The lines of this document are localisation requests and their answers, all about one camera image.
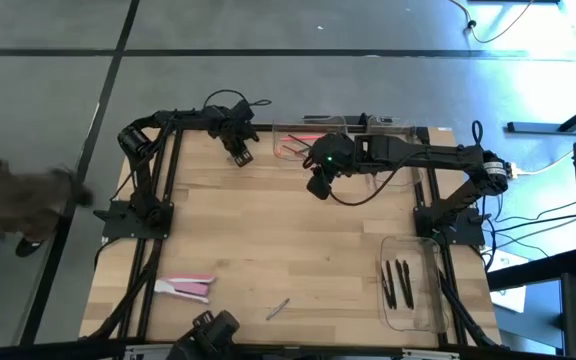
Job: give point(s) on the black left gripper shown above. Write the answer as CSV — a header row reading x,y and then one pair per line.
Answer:
x,y
228,125

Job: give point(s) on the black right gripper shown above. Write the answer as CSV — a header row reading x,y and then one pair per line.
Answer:
x,y
333,150

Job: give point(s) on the black pencil orange eraser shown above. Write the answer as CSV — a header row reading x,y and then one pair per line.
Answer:
x,y
308,145

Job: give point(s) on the red pencil orange eraser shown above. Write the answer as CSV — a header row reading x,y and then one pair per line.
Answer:
x,y
293,149

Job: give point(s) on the black pen white scale print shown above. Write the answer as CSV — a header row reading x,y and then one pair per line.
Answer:
x,y
408,287

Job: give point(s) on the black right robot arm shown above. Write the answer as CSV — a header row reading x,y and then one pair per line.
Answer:
x,y
418,152

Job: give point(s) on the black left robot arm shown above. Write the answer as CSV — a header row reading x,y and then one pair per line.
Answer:
x,y
140,185

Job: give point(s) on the clear plastic bin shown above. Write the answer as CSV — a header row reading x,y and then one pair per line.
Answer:
x,y
280,162
428,280
398,127

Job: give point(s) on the grey crayon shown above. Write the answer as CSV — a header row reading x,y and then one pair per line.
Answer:
x,y
278,310

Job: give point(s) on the white power strip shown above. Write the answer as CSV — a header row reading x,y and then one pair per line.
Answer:
x,y
514,173

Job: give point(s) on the black rig beam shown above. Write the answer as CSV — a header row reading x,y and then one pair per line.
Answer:
x,y
268,350

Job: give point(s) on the black desk leg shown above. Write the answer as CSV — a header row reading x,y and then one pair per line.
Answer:
x,y
543,128

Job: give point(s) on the person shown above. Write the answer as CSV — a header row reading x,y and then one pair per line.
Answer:
x,y
18,200

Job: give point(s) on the silver aluminium bar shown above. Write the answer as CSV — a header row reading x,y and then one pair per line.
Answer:
x,y
138,350
430,355

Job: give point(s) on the white paper sheet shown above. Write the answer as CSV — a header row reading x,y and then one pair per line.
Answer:
x,y
510,297

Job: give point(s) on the black floor beam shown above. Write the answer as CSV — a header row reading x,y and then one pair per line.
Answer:
x,y
533,272

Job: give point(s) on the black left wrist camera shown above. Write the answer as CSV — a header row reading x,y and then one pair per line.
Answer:
x,y
243,152

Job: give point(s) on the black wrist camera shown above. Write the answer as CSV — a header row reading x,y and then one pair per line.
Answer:
x,y
243,152
318,187

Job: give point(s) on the black bracket bar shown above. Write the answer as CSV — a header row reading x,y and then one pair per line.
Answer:
x,y
353,120

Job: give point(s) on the black metal table frame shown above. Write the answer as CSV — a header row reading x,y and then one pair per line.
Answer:
x,y
268,127

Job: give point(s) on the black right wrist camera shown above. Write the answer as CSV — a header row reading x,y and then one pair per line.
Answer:
x,y
318,187

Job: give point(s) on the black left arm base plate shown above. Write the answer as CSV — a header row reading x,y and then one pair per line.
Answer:
x,y
118,227

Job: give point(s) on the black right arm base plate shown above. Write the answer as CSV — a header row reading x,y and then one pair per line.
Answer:
x,y
470,230

